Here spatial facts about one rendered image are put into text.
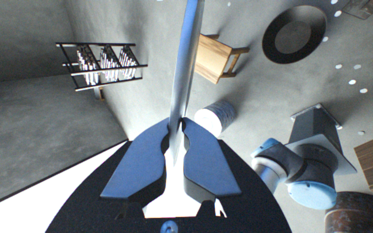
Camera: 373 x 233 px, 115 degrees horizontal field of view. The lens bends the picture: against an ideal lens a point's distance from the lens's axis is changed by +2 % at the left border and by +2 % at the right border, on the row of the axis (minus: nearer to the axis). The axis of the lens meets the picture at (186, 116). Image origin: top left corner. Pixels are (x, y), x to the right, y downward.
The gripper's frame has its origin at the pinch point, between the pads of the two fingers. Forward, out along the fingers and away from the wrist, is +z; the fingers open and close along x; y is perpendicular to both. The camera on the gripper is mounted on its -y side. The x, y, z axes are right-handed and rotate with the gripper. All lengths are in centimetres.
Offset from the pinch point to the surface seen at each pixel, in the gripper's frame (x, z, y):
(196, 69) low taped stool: 12, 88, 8
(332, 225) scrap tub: 92, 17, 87
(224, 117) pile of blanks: 37, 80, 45
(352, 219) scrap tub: 98, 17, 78
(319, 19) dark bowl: 73, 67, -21
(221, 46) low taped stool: 25, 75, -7
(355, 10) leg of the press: 83, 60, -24
